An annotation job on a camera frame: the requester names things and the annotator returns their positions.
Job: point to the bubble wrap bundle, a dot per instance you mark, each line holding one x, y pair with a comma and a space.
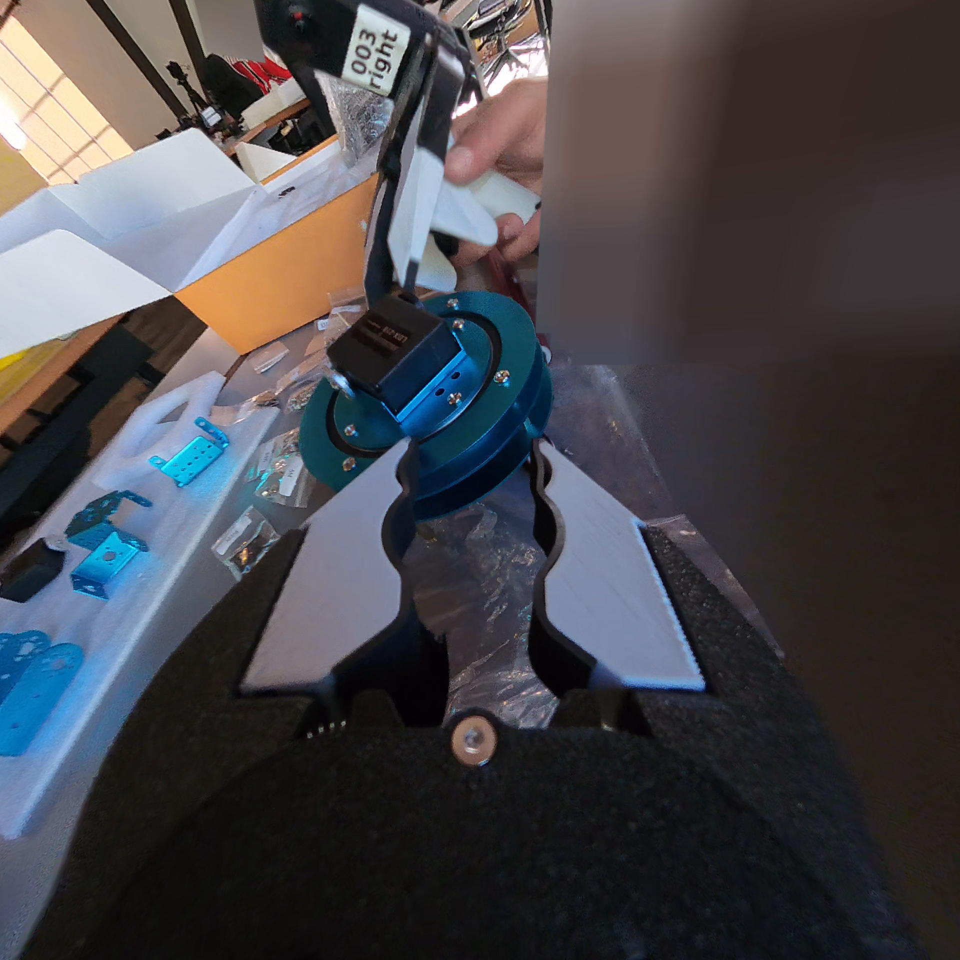
352, 112

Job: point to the dark grey desk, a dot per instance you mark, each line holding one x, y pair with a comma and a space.
217, 352

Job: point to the orange cardboard box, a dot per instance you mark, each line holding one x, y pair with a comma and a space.
262, 285

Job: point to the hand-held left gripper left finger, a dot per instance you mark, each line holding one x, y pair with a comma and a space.
322, 600

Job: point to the large blue U bracket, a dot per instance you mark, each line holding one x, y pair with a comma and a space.
37, 705
19, 649

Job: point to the small black box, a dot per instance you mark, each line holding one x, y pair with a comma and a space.
30, 570

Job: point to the black servo with silver horn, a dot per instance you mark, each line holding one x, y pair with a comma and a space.
405, 360

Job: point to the blue robot arm turntable base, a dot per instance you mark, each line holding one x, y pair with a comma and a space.
487, 420

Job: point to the small blue metal bracket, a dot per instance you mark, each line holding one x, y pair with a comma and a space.
187, 465
97, 517
105, 566

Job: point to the person's right hand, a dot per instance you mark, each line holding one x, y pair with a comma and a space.
510, 127

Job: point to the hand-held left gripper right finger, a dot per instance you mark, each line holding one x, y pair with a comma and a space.
622, 592

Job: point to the group of small screw bags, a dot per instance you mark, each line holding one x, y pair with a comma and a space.
281, 472

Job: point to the large clear plastic bag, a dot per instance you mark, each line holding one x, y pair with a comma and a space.
480, 570

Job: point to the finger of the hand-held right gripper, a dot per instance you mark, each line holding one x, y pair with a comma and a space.
416, 217
382, 225

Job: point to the white foam cutout frame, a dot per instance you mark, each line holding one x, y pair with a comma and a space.
142, 442

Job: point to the white foam sheet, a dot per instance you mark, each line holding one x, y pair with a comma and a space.
150, 615

